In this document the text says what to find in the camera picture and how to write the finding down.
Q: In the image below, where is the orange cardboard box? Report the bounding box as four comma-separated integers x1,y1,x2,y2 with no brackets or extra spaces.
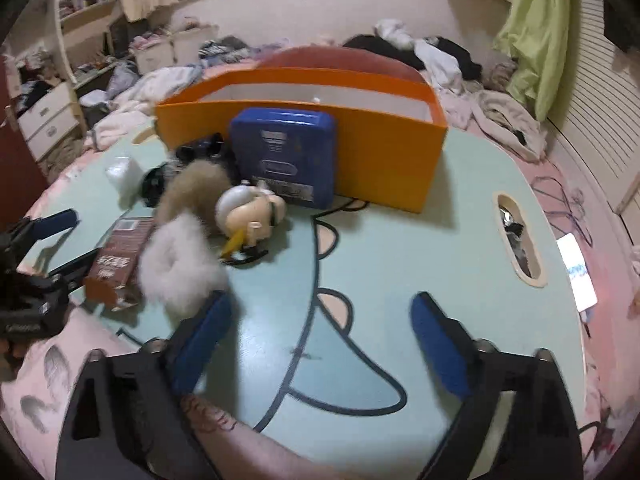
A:
154,67,448,214

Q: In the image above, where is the red maroon pillow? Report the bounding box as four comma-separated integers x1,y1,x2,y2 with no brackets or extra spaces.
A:
256,46,425,84

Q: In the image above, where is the white clothes pile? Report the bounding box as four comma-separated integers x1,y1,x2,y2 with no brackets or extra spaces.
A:
374,18,464,96

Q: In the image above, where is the white fluffy blanket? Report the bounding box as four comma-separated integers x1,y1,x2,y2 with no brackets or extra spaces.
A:
84,64,203,152

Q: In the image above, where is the white smartphone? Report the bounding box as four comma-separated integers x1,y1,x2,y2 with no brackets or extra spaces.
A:
556,233,598,313

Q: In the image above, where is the blue tin box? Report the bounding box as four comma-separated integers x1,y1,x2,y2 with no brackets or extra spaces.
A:
229,107,336,209

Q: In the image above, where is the cartoon figure keychain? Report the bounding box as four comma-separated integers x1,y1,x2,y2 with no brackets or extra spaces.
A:
215,181,286,266

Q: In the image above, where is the fluffy beige white scrunchie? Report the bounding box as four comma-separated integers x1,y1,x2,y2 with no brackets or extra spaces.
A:
138,160,231,320

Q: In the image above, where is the white plastic cup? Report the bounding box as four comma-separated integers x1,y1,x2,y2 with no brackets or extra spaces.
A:
105,156,144,208

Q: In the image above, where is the green hanging cloth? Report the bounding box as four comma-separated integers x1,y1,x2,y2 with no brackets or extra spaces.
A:
495,0,570,122

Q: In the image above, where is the white drawer cabinet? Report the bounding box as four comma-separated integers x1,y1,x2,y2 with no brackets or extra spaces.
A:
17,82,87,162

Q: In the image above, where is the dark cable on bed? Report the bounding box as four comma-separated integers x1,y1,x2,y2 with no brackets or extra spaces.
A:
529,173,597,248

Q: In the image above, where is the brown card box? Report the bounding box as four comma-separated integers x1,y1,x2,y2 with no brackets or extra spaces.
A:
84,217,154,311

